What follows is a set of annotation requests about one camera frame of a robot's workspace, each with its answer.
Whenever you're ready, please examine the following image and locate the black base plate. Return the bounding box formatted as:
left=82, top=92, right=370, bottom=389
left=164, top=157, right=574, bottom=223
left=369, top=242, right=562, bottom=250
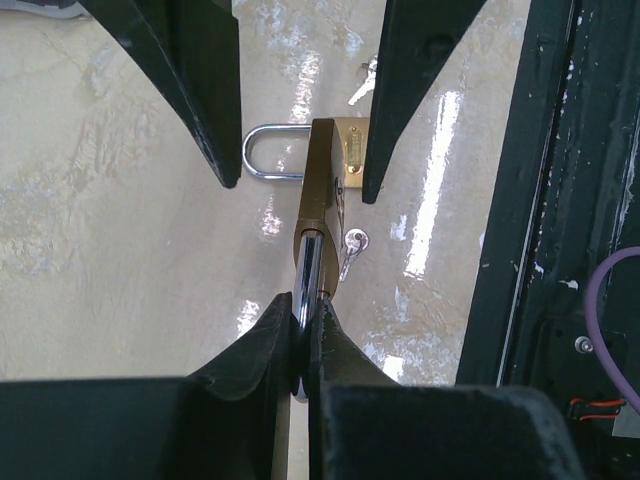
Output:
left=456, top=1, right=639, bottom=409

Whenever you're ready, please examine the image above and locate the blue zigzag pouch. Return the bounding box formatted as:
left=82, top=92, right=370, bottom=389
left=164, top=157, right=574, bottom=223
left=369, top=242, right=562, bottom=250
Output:
left=1, top=0, right=91, bottom=20

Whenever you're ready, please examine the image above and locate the silver key pair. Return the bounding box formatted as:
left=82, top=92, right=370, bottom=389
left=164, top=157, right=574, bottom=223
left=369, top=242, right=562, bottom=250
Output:
left=339, top=228, right=370, bottom=282

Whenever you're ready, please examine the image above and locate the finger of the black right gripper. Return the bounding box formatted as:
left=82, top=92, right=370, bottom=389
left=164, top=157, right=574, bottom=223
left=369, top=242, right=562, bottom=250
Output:
left=81, top=0, right=242, bottom=189
left=362, top=0, right=485, bottom=204

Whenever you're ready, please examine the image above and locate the large brass padlock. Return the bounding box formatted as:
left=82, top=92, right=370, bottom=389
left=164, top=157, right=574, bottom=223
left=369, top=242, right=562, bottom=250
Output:
left=292, top=118, right=344, bottom=401

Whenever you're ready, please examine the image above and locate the brass padlock with keys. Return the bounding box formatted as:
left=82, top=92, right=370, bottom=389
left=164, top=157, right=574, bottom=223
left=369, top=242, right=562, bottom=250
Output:
left=242, top=117, right=370, bottom=189

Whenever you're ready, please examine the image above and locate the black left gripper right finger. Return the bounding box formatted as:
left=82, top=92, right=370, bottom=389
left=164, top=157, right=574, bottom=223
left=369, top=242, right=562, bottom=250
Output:
left=308, top=300, right=585, bottom=479

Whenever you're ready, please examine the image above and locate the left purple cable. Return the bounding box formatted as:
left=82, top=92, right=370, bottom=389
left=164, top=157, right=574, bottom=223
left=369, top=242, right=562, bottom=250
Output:
left=585, top=246, right=640, bottom=416

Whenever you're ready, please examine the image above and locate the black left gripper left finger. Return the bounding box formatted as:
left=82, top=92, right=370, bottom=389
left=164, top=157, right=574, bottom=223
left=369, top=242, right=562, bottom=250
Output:
left=1, top=293, right=292, bottom=479

